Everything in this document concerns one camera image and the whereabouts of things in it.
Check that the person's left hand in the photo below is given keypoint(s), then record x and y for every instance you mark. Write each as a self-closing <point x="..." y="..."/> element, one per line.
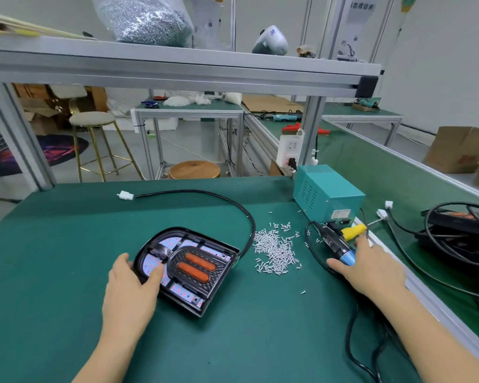
<point x="128" y="303"/>

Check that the person's right hand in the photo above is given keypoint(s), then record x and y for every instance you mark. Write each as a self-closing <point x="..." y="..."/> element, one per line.
<point x="375" y="271"/>

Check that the blue black electric screwdriver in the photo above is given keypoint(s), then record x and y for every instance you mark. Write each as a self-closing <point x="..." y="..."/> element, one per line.
<point x="335" y="243"/>

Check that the black cover orange strips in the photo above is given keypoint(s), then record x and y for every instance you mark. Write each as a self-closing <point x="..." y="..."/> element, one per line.
<point x="196" y="267"/>

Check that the heap of small silver screws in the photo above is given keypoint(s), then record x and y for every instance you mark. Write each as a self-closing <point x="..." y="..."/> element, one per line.
<point x="275" y="249"/>

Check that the person's right forearm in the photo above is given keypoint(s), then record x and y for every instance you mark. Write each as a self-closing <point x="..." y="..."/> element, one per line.
<point x="443" y="339"/>

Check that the yellow plug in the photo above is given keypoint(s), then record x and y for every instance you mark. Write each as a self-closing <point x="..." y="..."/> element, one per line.
<point x="354" y="231"/>

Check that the teal power supply box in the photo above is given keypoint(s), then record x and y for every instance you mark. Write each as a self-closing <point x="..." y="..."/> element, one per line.
<point x="327" y="194"/>

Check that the round brown wooden stool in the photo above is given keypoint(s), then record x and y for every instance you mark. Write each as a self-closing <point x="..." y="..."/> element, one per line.
<point x="195" y="170"/>

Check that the white power strip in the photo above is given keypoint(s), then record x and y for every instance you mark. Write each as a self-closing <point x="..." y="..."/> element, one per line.
<point x="289" y="149"/>

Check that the green workbench white legs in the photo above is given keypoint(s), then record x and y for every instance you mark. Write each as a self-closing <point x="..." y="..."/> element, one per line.
<point x="359" y="114"/>

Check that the red tool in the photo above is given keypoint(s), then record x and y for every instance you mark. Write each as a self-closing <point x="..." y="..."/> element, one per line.
<point x="295" y="127"/>

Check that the colourful round rug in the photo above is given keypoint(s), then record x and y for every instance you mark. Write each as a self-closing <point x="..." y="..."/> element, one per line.
<point x="40" y="151"/>

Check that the teal hand tool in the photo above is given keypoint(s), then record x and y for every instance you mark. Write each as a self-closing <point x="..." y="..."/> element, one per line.
<point x="286" y="117"/>

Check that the round beige stool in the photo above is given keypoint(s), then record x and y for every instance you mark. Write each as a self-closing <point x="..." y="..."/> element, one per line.
<point x="92" y="119"/>

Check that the small green workbench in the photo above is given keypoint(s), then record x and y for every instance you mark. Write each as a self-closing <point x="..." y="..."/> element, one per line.
<point x="188" y="111"/>

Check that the open brown cardboard carton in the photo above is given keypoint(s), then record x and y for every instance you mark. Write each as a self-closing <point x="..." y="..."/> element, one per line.
<point x="40" y="115"/>

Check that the white crumpled bag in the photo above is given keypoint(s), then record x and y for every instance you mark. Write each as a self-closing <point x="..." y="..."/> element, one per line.
<point x="233" y="98"/>

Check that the white handheld device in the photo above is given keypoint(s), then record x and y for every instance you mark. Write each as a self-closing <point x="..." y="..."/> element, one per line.
<point x="270" y="40"/>

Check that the clear bag of screws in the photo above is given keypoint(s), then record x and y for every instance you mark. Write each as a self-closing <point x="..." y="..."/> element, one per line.
<point x="144" y="20"/>

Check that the beige flat folder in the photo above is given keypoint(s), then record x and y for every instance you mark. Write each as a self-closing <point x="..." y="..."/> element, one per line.
<point x="24" y="24"/>

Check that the aluminium shelf frame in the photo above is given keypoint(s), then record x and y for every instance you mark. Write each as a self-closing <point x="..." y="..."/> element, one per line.
<point x="183" y="67"/>

